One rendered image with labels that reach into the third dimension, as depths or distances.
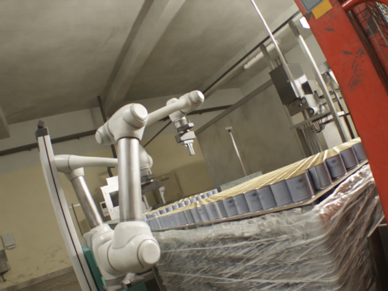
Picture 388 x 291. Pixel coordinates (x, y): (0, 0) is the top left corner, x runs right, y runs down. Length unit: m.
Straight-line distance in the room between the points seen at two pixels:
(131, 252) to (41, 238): 7.39
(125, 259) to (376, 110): 0.98
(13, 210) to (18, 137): 2.23
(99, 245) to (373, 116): 1.15
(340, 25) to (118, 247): 1.09
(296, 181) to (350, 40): 0.44
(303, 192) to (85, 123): 8.55
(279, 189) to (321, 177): 0.15
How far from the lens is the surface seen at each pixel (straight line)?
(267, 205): 0.88
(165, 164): 9.33
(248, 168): 4.87
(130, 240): 1.06
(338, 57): 0.85
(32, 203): 8.42
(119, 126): 1.23
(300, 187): 0.78
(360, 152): 1.19
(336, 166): 0.98
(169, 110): 1.58
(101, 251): 1.23
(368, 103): 0.82
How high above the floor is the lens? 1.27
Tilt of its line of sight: 7 degrees up
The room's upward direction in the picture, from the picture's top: 19 degrees counter-clockwise
